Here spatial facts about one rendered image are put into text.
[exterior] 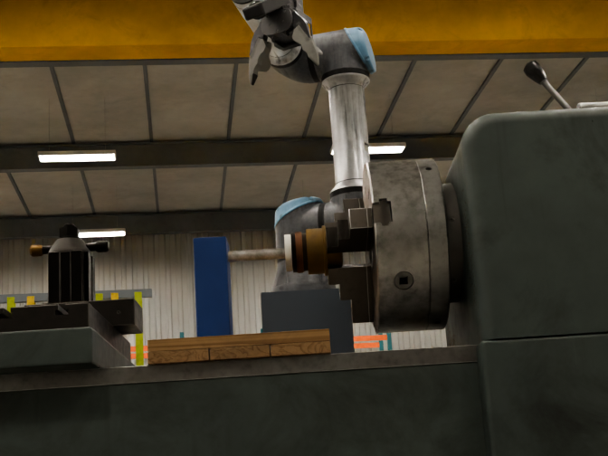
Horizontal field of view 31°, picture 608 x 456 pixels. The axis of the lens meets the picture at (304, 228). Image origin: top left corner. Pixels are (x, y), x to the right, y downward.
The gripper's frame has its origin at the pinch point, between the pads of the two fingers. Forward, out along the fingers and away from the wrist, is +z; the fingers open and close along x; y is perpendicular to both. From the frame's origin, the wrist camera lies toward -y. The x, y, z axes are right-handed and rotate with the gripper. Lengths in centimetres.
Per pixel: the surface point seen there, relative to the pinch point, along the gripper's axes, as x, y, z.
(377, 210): -20.8, -6.2, 32.9
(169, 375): 10, -26, 59
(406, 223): -25.4, -4.7, 35.9
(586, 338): -51, 3, 59
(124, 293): 329, 354, -63
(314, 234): -5.8, -2.0, 33.5
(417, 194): -27.0, -2.7, 30.4
